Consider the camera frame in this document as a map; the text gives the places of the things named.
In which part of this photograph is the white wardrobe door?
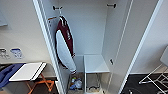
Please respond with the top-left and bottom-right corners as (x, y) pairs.
(108, 0), (160, 94)
(32, 0), (65, 94)

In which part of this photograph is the white wardrobe inner bench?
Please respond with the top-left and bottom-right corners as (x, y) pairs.
(83, 54), (111, 74)

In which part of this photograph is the white wardrobe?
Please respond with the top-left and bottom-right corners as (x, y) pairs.
(33, 0), (134, 94)

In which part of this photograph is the dark red hanging garment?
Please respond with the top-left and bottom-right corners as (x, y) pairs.
(54, 16), (77, 74)

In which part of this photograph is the small bluish white object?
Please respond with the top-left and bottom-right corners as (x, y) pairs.
(69, 77), (84, 90)

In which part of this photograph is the white clothes hanger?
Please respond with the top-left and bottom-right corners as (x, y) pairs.
(58, 7), (66, 22)

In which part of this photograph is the brown cardboard box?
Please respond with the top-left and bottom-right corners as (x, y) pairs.
(67, 73), (84, 93)

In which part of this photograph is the orange and white label sticker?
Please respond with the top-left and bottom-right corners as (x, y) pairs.
(47, 15), (58, 22)

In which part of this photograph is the orange folding stand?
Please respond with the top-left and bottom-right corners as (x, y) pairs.
(25, 74), (56, 94)

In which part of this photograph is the white flat board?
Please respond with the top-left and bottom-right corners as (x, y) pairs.
(8, 61), (48, 83)

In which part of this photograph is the grey whiteboard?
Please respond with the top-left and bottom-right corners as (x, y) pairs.
(0, 8), (9, 28)

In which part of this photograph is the small black wall hook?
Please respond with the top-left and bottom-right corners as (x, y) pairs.
(109, 58), (115, 66)

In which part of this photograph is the dark cable loop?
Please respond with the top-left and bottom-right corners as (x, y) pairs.
(87, 73), (102, 93)

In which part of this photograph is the black wardrobe hook rail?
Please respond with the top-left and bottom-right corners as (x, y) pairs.
(106, 3), (117, 9)
(52, 5), (63, 11)

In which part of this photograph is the wall socket with blue label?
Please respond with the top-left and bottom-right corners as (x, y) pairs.
(9, 47), (25, 60)

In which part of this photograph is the white wall socket plate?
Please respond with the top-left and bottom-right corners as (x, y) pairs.
(0, 48), (8, 60)

